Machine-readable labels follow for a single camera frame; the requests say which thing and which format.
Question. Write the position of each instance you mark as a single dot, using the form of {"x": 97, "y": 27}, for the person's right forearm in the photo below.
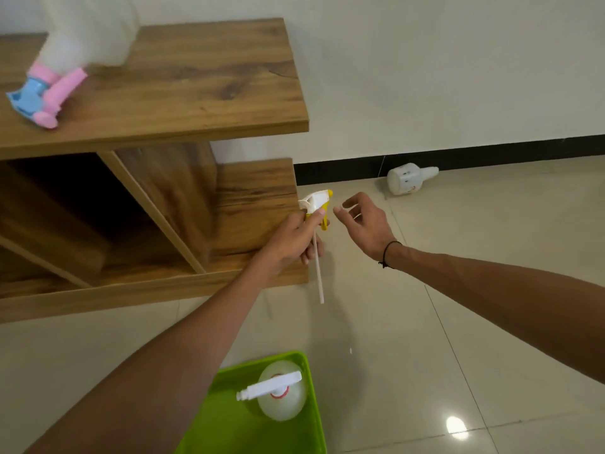
{"x": 496, "y": 297}

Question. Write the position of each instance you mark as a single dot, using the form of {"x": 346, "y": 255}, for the white plastic bottle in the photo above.
{"x": 406, "y": 178}

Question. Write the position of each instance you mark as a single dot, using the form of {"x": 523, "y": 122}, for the white yellow spray trigger head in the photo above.
{"x": 317, "y": 199}

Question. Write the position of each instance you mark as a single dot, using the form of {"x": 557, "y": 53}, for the person's left forearm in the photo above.
{"x": 165, "y": 364}

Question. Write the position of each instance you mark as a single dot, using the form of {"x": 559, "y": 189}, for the clear spray bottle white trigger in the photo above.
{"x": 281, "y": 397}

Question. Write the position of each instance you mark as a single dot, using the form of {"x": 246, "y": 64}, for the black wrist band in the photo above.
{"x": 386, "y": 252}

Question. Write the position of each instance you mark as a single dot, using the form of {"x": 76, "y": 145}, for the wooden cabinet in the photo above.
{"x": 198, "y": 89}

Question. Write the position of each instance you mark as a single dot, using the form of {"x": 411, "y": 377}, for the person's right thumb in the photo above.
{"x": 343, "y": 217}

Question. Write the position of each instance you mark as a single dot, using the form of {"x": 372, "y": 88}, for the black baseboard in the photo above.
{"x": 472, "y": 155}

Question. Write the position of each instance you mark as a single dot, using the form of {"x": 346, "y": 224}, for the green plastic tray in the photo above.
{"x": 227, "y": 425}

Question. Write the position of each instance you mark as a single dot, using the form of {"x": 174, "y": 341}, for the person's left hand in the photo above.
{"x": 283, "y": 243}

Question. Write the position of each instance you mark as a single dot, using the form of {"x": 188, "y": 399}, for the white plush toy pink boots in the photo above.
{"x": 85, "y": 37}

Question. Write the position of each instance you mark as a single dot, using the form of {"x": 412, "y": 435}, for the person's right hand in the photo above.
{"x": 373, "y": 229}

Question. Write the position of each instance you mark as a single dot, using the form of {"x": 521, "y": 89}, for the person's left thumb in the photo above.
{"x": 314, "y": 216}

